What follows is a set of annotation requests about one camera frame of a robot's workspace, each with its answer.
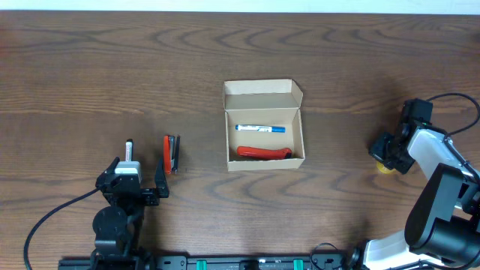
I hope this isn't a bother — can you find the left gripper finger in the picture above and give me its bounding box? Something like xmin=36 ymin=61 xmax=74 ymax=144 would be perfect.
xmin=104 ymin=157 xmax=119 ymax=175
xmin=154 ymin=159 xmax=170 ymax=198

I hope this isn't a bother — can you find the left black cable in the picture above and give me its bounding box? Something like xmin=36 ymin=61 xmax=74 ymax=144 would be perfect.
xmin=22 ymin=187 xmax=103 ymax=270

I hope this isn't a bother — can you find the brown cardboard box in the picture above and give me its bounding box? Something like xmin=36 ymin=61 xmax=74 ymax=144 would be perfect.
xmin=223 ymin=79 xmax=305 ymax=172

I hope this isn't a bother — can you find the black capped marker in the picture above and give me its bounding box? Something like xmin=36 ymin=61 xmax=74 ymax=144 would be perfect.
xmin=124 ymin=139 xmax=134 ymax=162

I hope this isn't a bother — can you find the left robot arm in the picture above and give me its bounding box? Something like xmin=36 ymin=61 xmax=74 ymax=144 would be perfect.
xmin=89 ymin=157 xmax=170 ymax=270

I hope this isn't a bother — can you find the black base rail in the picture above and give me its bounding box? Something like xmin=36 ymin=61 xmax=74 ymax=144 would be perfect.
xmin=58 ymin=253 xmax=361 ymax=270

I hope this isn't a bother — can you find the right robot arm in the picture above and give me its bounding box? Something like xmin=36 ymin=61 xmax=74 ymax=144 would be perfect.
xmin=356 ymin=99 xmax=479 ymax=269

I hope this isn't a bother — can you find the red box cutter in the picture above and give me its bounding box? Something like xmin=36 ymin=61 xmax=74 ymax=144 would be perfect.
xmin=236 ymin=146 xmax=293 ymax=160

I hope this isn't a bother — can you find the clear yellow tape roll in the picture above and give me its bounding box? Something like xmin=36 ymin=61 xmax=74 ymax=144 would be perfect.
xmin=376 ymin=161 xmax=394 ymax=174

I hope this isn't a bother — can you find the blue capped whiteboard marker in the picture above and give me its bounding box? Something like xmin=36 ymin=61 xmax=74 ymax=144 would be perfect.
xmin=235 ymin=124 xmax=286 ymax=133

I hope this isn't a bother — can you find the red black stapler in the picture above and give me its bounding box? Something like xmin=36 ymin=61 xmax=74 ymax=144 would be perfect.
xmin=163 ymin=135 xmax=181 ymax=174

